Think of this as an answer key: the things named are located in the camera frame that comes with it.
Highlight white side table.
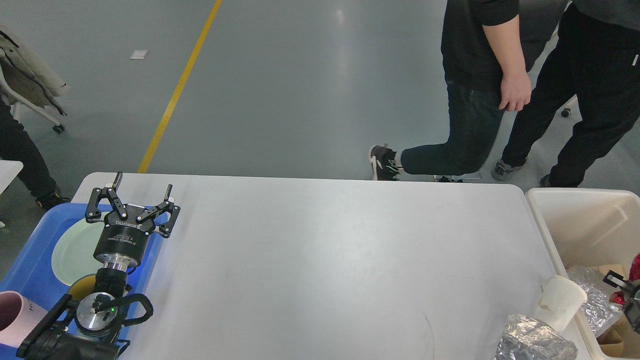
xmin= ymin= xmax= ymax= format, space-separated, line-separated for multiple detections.
xmin=0 ymin=159 xmax=23 ymax=194

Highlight teal mug yellow inside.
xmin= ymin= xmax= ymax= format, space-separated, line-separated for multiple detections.
xmin=68 ymin=274 xmax=103 ymax=331

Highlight brown paper bag in bin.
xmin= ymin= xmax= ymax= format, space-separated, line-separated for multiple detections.
xmin=598 ymin=264 xmax=627 ymax=280

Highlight person in black right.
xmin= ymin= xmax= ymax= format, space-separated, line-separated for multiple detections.
xmin=491 ymin=0 xmax=640 ymax=188

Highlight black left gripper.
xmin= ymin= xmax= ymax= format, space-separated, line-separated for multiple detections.
xmin=85 ymin=171 xmax=182 ymax=268

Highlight white paper cup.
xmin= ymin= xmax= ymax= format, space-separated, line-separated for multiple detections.
xmin=532 ymin=275 xmax=588 ymax=334

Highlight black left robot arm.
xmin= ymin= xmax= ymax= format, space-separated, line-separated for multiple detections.
xmin=16 ymin=172 xmax=181 ymax=360

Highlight red shiny wrapper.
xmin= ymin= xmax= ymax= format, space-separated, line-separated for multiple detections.
xmin=609 ymin=253 xmax=640 ymax=306

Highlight person in black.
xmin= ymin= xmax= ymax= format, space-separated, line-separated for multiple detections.
xmin=0 ymin=100 xmax=70 ymax=211
xmin=491 ymin=0 xmax=640 ymax=188

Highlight small foil wrapper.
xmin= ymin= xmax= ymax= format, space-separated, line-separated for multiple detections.
xmin=494 ymin=314 xmax=578 ymax=360

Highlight brown paper bag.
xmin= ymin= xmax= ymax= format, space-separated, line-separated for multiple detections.
xmin=596 ymin=319 xmax=640 ymax=359
xmin=598 ymin=264 xmax=627 ymax=280

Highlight person with wristwatch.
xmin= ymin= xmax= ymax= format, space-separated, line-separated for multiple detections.
xmin=368 ymin=0 xmax=571 ymax=183

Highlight pink ribbed mug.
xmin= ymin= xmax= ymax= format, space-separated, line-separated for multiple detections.
xmin=0 ymin=291 xmax=48 ymax=348

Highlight light green plate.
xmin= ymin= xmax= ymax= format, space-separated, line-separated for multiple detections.
xmin=51 ymin=219 xmax=105 ymax=286

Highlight white office chair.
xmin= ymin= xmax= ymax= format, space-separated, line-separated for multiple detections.
xmin=560 ymin=96 xmax=578 ymax=118

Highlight beige plastic bin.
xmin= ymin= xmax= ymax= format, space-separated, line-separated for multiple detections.
xmin=524 ymin=188 xmax=640 ymax=360

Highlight person in black left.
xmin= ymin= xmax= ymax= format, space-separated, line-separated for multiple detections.
xmin=0 ymin=100 xmax=70 ymax=211

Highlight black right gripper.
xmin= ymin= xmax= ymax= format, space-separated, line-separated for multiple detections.
xmin=602 ymin=270 xmax=640 ymax=333

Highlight aluminium foil sheet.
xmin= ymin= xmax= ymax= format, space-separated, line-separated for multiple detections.
xmin=567 ymin=265 xmax=623 ymax=338

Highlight blue plastic tray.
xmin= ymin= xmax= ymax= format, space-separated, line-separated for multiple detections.
xmin=0 ymin=203 xmax=166 ymax=360

